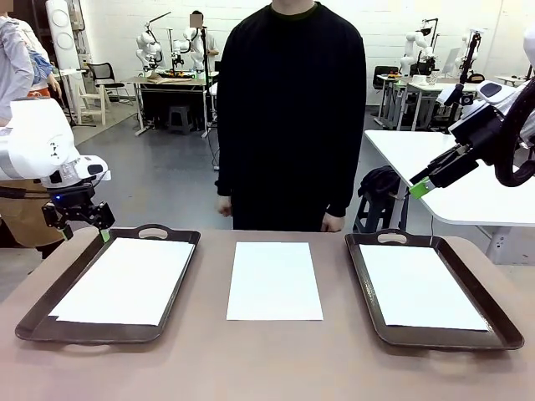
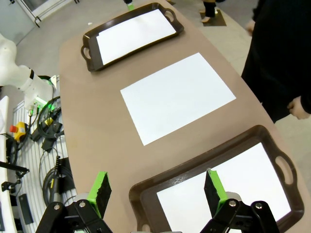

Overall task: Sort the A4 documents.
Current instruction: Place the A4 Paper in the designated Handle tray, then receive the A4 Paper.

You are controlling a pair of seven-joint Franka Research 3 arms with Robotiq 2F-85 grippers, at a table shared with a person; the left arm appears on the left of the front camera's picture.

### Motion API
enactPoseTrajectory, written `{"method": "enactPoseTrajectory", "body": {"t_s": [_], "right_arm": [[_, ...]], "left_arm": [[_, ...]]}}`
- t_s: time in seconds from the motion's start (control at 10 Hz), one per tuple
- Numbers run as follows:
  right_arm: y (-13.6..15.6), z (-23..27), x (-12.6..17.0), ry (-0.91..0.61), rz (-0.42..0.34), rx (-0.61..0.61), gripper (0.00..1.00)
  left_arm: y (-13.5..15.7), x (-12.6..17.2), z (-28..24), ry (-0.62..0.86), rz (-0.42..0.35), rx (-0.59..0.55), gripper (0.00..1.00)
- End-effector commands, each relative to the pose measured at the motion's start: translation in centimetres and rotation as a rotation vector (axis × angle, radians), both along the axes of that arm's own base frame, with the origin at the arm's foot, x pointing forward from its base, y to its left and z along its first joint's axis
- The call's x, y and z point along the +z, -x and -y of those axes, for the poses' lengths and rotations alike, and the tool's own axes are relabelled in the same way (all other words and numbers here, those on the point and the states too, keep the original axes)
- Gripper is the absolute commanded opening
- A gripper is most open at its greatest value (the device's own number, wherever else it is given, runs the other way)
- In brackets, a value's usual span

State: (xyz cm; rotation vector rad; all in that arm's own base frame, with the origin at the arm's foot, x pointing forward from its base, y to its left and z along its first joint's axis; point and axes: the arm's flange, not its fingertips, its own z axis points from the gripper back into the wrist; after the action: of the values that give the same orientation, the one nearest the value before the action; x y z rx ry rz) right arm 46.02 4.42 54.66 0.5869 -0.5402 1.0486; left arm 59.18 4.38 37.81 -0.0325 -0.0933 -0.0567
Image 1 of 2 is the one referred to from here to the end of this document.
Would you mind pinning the black bag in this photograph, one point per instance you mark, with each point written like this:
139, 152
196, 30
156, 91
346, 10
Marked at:
378, 179

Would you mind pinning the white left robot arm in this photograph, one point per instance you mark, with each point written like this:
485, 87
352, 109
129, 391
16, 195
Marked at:
33, 138

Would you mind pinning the tall white air conditioner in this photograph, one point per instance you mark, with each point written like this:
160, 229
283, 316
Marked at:
62, 37

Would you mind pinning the grey metal work table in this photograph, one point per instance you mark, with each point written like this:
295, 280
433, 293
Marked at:
175, 81
418, 89

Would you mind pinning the black plastic stool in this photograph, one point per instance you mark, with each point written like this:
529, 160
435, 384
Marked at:
178, 119

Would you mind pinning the grey step stool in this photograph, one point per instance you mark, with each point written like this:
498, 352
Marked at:
376, 213

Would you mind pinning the white side table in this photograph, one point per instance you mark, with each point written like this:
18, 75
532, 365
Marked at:
418, 150

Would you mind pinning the dark brown plastic tray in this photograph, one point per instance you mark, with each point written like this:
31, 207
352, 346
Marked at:
37, 330
439, 338

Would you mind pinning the white wooden chair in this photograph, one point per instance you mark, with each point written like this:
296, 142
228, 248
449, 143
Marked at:
92, 102

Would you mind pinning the person's left forearm black sleeve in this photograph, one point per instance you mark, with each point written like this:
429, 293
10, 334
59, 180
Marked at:
347, 167

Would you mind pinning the white A4 paper sheet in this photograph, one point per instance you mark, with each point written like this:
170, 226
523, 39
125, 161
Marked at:
125, 280
418, 288

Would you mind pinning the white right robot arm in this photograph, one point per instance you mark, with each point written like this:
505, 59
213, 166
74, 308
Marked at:
493, 89

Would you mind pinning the black vertical pole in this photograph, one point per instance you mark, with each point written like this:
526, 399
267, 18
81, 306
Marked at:
205, 92

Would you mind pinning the bystander in white shirt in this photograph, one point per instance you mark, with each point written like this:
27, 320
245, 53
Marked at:
209, 42

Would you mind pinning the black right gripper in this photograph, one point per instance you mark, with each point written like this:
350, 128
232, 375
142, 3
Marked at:
480, 133

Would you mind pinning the black mesh office chair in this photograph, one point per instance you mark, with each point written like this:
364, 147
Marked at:
104, 77

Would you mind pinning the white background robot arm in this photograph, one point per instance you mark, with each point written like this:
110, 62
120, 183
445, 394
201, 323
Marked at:
184, 44
147, 46
411, 48

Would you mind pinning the white A4 paper stack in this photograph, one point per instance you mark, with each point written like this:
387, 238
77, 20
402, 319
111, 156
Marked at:
273, 284

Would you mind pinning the person's left hand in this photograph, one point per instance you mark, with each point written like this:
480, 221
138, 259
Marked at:
332, 223

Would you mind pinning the person in black sweater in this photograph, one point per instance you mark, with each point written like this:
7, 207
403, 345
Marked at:
288, 104

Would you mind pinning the bystander in blue striped shirt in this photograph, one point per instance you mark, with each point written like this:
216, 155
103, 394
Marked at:
16, 62

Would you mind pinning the person's right forearm black sleeve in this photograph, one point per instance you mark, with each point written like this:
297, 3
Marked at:
225, 158

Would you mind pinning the person's right hand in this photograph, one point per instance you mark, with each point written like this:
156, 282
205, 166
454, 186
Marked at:
223, 206

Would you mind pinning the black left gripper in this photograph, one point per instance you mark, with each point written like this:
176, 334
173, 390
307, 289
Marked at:
71, 202

